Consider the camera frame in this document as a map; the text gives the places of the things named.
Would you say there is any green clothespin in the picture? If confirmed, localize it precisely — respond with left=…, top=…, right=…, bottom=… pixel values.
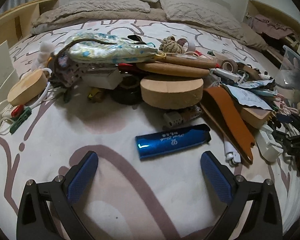
left=9, top=107, right=32, bottom=134

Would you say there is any brown leather sleeve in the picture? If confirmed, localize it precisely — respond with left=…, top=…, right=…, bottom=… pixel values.
left=200, top=87, right=255, bottom=165

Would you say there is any blue lighter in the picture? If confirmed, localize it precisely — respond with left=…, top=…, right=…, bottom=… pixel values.
left=135, top=124, right=211, bottom=159

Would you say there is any white lighter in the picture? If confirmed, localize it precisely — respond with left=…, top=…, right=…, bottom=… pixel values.
left=224, top=138, right=241, bottom=166

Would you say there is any bunny print blanket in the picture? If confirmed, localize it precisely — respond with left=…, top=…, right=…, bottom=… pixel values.
left=0, top=20, right=300, bottom=239

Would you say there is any red clothespin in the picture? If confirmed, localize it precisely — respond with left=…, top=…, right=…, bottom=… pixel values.
left=11, top=105, right=24, bottom=118

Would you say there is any oval wooden box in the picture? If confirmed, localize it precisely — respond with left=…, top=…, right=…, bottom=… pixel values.
left=7, top=69, right=47, bottom=106

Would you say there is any round cork block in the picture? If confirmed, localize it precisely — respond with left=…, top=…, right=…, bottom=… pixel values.
left=140, top=76, right=204, bottom=109

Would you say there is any brown tape roll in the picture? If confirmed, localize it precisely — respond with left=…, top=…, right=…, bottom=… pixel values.
left=221, top=60, right=238, bottom=74

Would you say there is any clear plastic storage bin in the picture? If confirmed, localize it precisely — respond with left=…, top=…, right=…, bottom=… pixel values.
left=275, top=46, right=300, bottom=115

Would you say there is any flat cork disc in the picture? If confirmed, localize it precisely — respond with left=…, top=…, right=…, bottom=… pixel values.
left=136, top=62, right=210, bottom=78

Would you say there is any white plush toy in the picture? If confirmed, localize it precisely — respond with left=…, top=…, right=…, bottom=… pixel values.
left=31, top=41, right=55, bottom=71

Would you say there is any floral fabric pouch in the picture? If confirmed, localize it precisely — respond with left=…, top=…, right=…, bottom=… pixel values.
left=64, top=32, right=158, bottom=64

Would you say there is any jute twine ball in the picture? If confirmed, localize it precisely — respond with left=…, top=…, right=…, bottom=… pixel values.
left=159, top=36, right=185, bottom=54

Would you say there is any pile of clothes in closet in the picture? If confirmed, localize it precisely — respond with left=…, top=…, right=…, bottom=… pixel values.
left=245, top=14, right=300, bottom=48

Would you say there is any wooden bedside shelf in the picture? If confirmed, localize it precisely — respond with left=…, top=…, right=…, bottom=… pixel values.
left=0, top=0, right=59, bottom=48

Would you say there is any beige folded quilt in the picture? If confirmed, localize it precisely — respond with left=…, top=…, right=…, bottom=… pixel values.
left=30, top=0, right=151, bottom=35

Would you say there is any beige quilted pillow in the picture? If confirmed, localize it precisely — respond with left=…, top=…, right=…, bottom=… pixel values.
left=160, top=0, right=244, bottom=40

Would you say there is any white charging cable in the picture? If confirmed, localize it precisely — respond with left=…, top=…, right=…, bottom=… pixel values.
left=0, top=67, right=65, bottom=136

